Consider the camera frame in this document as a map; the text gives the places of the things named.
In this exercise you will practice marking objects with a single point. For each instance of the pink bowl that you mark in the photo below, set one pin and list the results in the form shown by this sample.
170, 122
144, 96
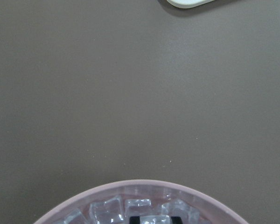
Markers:
211, 210

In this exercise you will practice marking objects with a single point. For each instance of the clear ice cube pile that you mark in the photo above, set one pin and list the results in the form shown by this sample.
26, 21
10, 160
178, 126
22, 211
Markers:
117, 210

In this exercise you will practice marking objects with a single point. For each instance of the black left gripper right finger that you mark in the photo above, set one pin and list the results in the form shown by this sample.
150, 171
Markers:
176, 220

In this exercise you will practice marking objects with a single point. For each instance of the cream rabbit tray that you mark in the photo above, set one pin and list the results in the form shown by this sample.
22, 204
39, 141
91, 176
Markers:
186, 4

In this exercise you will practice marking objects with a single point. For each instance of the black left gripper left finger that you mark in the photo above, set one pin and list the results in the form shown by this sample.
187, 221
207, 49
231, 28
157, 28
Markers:
134, 220

